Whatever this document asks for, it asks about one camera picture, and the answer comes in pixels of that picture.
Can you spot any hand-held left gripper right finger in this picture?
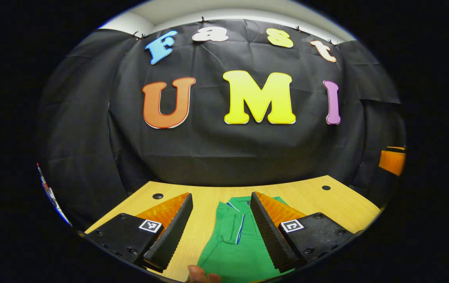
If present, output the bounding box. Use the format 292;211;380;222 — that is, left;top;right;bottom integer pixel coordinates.
249;191;355;274

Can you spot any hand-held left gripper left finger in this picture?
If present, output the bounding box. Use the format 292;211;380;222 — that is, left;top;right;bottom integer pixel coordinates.
79;193;194;273

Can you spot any green T-shirt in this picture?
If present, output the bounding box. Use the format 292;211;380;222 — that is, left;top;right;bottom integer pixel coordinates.
197;196;297;283

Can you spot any black backdrop cloth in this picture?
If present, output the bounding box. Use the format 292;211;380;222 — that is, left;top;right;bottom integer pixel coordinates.
36;18;405;228

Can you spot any white side table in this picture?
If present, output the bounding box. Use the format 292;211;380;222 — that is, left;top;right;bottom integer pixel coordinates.
38;177;71;226

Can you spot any row of black cloth clips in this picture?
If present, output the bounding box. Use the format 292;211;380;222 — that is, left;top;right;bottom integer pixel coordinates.
130;16;337;46

